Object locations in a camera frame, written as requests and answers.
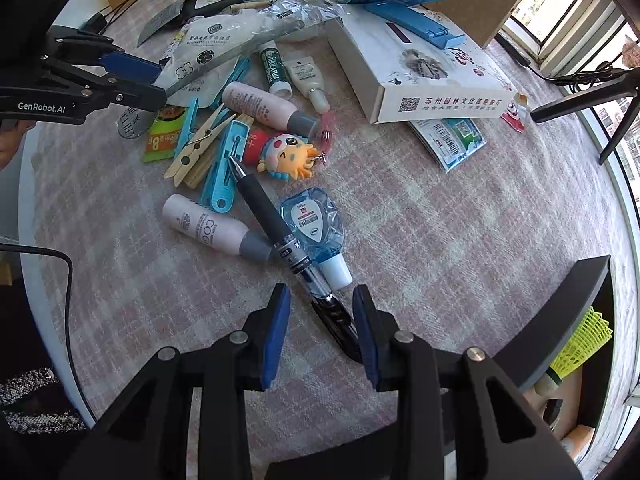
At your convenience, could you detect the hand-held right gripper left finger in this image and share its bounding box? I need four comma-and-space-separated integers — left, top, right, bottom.
85, 284, 292, 480

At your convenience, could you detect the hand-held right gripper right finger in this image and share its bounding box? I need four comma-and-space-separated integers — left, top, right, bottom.
351, 284, 583, 480

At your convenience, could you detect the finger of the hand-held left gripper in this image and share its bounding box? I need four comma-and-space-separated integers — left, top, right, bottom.
0, 72, 168, 127
46, 27, 164, 84

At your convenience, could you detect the green hand cream tube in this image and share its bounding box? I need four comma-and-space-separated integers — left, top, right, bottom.
142, 105, 193, 163

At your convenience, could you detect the white printed plastic bag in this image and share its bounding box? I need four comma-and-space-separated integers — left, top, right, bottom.
155, 10, 301, 106

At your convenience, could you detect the black gel pen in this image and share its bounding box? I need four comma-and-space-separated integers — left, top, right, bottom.
229, 156, 363, 363

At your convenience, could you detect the pale pink bottle grey cap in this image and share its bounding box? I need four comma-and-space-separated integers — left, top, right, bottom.
221, 81, 321, 137
162, 193, 273, 262

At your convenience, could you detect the person's left hand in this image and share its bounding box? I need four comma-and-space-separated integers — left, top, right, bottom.
0, 119, 36, 168

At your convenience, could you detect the round metal badge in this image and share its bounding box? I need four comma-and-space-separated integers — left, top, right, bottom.
117, 107, 156, 139

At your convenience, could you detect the grey foil sachet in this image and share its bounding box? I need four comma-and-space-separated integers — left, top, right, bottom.
137, 0, 186, 48

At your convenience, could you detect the blue clothespin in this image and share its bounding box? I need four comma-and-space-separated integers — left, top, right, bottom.
200, 120, 251, 213
172, 97, 200, 161
210, 55, 253, 111

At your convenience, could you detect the wooden clothespin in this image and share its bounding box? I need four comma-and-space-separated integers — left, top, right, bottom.
182, 112, 256, 190
164, 105, 237, 178

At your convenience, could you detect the black wet wipes pack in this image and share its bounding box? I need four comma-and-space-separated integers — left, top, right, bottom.
182, 0, 251, 17

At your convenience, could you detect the blue eye drop bottle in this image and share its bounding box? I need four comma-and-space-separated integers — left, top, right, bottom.
280, 187, 353, 291

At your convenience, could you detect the green lip balm stick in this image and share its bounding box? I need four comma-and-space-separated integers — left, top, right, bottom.
258, 40, 293, 96

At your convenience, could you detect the small white cream tube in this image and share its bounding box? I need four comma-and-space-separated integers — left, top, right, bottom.
286, 55, 332, 113

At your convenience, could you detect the clear plastic wrapper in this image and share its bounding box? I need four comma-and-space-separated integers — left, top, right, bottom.
260, 0, 351, 41

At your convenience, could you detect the blue green barcode sachet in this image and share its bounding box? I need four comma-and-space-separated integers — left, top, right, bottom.
407, 119, 488, 175

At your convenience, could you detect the yellow plastic shuttlecock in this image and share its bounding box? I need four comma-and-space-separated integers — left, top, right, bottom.
547, 306, 613, 378

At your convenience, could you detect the person's grey knit sweater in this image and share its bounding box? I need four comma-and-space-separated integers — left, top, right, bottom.
0, 367, 96, 480

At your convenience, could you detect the white printed cardboard box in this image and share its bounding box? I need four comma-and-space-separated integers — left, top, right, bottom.
325, 10, 518, 125

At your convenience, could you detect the red white creamer sachet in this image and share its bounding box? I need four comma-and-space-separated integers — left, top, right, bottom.
500, 92, 531, 133

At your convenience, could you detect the black tripod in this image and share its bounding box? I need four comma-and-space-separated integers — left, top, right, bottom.
530, 67, 640, 166

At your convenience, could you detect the wooden backdrop board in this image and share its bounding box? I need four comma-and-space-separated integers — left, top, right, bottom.
95, 0, 551, 48

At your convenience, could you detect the thin black charging cable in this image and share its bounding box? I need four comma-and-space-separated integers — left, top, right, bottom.
85, 0, 163, 31

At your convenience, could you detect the cartoon doll keychain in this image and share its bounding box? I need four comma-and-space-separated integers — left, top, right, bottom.
247, 115, 333, 181

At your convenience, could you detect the thick black gripper cable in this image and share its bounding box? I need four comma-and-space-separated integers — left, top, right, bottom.
0, 242, 96, 428

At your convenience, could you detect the black ring light cable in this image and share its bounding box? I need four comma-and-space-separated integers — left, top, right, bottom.
500, 35, 640, 86

